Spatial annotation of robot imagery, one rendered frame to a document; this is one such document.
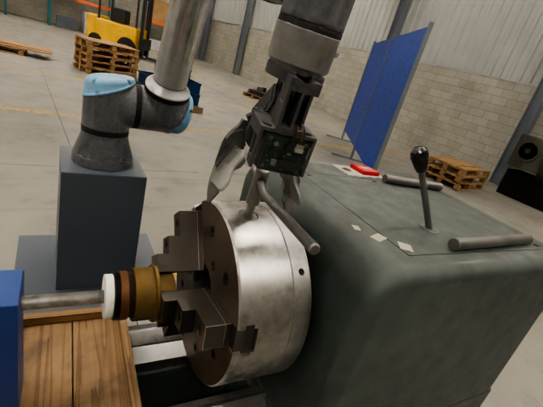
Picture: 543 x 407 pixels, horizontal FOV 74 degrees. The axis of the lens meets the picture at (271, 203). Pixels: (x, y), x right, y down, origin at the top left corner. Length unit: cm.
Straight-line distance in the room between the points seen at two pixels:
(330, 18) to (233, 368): 47
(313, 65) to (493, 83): 1102
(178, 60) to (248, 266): 58
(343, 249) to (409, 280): 11
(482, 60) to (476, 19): 115
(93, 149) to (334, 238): 67
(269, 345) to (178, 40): 69
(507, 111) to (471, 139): 103
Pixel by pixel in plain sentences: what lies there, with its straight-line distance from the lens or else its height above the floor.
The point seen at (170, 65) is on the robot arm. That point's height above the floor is 139.
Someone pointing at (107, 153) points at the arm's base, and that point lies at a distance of 102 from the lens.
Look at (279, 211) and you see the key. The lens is 44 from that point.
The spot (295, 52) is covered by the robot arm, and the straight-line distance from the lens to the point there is 42.
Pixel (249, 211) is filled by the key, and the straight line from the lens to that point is 58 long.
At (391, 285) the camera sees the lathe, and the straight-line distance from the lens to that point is 55.
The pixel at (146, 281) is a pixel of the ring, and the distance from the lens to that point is 60.
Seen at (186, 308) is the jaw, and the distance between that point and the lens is 57.
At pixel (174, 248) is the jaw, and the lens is 64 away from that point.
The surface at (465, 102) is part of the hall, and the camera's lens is 1160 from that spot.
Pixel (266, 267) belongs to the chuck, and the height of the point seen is 120.
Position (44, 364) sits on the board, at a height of 88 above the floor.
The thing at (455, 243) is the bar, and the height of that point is 127.
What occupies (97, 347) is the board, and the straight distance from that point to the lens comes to 83.
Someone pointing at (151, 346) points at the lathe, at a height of 86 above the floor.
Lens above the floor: 148
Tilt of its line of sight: 22 degrees down
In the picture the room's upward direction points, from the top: 16 degrees clockwise
